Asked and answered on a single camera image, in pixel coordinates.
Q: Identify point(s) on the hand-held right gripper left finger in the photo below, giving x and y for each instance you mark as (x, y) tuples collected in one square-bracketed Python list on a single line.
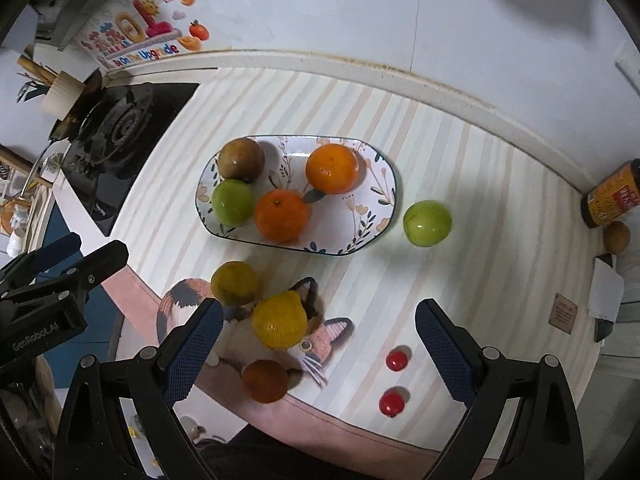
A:
[(197, 347)]

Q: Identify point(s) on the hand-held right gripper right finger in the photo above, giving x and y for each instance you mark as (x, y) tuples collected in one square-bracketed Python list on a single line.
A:
[(445, 350)]

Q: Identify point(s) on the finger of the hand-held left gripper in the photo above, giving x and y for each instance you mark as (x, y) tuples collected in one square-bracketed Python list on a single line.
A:
[(100, 260), (50, 255)]

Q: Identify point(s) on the red cherry tomato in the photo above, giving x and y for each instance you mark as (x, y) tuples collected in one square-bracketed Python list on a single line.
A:
[(390, 403), (396, 360)]

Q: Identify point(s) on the yellow-green citrus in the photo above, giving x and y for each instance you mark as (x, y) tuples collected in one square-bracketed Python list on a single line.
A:
[(234, 282)]

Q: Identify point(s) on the brown-orange round fruit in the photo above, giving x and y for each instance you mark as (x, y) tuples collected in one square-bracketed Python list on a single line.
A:
[(266, 381)]

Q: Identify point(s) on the yellow lemon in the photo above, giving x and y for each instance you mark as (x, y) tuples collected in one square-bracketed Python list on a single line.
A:
[(279, 321)]

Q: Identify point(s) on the green apple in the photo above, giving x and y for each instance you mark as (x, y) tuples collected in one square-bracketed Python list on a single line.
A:
[(232, 202), (427, 223)]

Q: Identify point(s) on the black gas stove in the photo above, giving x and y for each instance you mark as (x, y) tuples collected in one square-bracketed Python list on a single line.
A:
[(125, 125)]

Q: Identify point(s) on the orange tangerine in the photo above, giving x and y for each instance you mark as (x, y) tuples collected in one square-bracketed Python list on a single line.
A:
[(332, 168), (281, 215)]

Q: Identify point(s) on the beige utensil holder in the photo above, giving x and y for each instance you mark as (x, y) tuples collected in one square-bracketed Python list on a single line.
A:
[(62, 92)]

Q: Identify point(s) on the floral oval plate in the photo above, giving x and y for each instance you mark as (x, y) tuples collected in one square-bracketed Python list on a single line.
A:
[(345, 215)]

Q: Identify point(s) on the white paper packet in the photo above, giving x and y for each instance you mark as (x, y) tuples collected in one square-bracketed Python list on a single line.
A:
[(607, 292)]

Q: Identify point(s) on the brown round fruit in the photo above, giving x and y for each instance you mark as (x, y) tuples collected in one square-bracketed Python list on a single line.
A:
[(241, 159)]

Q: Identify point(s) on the striped cat table mat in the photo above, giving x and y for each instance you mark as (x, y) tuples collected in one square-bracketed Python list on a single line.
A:
[(475, 160)]

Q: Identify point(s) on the brown kiwi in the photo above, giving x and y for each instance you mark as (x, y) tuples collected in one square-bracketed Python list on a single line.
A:
[(616, 236)]

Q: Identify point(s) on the dark sauce bottle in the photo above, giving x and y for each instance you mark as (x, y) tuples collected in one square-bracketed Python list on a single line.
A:
[(612, 195)]

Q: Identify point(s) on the grey range hood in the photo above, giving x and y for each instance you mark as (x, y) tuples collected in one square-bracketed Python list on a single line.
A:
[(65, 5)]

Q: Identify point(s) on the colourful wall sticker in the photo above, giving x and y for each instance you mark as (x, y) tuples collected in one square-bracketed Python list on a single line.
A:
[(145, 30)]

